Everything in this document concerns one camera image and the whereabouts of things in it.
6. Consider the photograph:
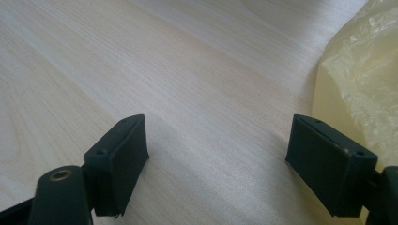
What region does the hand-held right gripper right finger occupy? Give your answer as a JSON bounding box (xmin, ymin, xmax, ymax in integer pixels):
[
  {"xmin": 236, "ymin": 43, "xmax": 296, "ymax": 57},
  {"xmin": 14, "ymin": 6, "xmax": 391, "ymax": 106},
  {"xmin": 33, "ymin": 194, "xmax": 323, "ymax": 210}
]
[{"xmin": 284, "ymin": 113, "xmax": 379, "ymax": 218}]

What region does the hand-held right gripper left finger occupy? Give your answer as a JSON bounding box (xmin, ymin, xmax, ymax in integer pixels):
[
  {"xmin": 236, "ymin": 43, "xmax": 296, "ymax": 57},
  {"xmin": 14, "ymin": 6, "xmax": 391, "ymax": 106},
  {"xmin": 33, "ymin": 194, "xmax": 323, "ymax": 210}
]
[{"xmin": 84, "ymin": 113, "xmax": 150, "ymax": 218}]

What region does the yellow plastic bag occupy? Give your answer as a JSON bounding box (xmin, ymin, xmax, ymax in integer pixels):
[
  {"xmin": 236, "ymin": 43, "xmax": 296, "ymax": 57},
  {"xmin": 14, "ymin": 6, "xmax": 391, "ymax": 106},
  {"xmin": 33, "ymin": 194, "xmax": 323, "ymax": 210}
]
[{"xmin": 311, "ymin": 0, "xmax": 398, "ymax": 225}]

